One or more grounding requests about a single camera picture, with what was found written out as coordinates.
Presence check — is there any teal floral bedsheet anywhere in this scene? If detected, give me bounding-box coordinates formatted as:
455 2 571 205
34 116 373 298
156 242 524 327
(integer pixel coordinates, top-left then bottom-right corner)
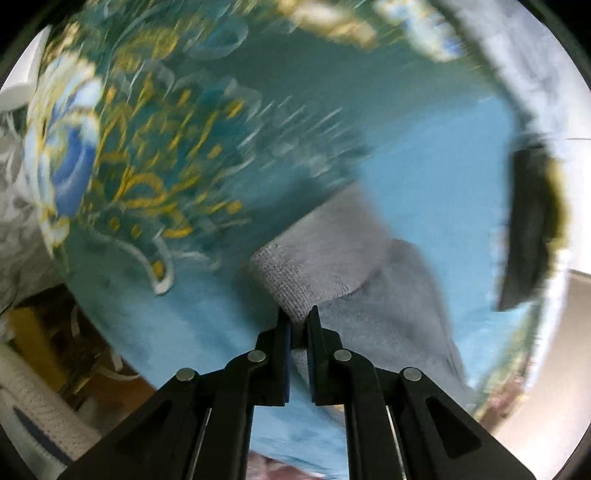
25 0 548 480

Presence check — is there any olive green garment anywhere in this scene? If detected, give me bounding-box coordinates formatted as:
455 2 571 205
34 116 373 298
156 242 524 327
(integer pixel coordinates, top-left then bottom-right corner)
547 159 574 252

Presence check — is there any grey patterned nightstand cloth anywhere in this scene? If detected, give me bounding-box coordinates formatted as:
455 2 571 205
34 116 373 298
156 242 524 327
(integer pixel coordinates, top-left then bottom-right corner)
0 108 63 315

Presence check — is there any dark grey garment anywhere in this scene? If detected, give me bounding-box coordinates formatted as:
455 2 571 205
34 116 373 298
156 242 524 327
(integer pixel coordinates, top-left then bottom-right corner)
496 138 561 312

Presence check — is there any white bottle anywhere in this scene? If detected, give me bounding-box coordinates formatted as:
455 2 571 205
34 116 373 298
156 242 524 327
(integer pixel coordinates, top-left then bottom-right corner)
0 25 52 112

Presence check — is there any white patterned slipper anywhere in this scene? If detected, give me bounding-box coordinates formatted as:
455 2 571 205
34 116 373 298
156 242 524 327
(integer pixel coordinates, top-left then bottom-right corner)
0 342 103 467

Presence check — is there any light blue floral duvet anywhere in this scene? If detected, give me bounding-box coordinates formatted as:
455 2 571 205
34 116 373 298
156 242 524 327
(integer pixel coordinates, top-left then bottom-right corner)
438 0 580 155

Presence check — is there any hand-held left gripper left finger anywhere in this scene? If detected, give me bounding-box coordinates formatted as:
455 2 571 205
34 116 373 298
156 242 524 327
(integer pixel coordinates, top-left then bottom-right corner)
58 307 294 480

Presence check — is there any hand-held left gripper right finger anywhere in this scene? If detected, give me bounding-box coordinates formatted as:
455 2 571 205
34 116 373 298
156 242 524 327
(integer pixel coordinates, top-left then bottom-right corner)
305 305 539 480

